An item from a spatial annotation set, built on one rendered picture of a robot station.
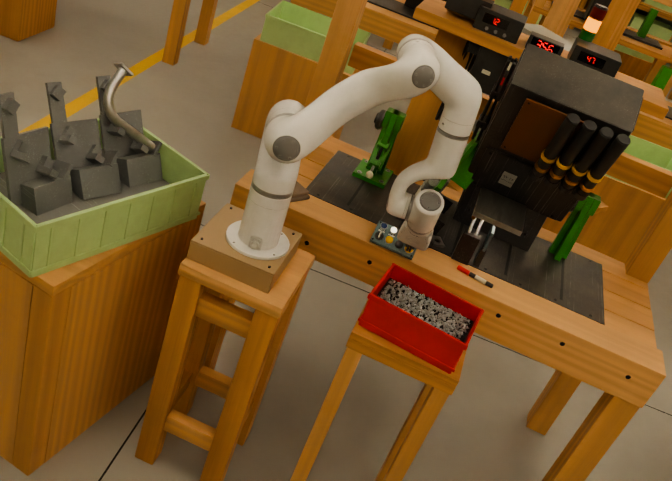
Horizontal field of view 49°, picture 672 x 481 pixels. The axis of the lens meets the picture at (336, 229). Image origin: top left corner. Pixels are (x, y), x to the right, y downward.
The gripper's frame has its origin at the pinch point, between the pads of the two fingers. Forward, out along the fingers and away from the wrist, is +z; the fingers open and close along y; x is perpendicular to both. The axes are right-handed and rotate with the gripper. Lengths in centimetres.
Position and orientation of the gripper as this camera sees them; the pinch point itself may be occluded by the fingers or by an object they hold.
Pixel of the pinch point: (410, 245)
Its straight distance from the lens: 234.8
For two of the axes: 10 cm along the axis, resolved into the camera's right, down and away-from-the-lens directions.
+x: 4.1, -8.2, 4.1
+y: 9.1, 4.1, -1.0
